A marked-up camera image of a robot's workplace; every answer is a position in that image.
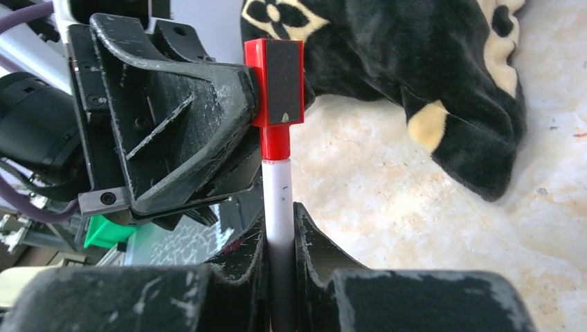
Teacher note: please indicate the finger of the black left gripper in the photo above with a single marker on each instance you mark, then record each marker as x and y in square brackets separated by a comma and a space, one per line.
[182, 43]

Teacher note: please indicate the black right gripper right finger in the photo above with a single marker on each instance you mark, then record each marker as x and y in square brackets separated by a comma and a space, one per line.
[337, 293]

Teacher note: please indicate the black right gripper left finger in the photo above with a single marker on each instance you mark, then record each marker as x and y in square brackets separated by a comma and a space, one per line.
[228, 292]

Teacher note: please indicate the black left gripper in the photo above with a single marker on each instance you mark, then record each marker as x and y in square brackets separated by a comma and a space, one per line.
[175, 123]

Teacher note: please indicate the red cap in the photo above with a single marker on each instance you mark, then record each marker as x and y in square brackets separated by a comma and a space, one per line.
[278, 66]

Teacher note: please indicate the thin white red-tip pen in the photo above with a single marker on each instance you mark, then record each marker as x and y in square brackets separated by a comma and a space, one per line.
[279, 225]

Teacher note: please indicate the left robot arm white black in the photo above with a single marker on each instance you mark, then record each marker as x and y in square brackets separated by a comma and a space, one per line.
[109, 108]

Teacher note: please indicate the green plastic bin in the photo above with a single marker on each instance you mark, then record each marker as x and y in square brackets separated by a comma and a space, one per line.
[106, 234]

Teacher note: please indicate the black floral plush blanket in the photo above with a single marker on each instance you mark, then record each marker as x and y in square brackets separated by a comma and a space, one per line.
[446, 63]

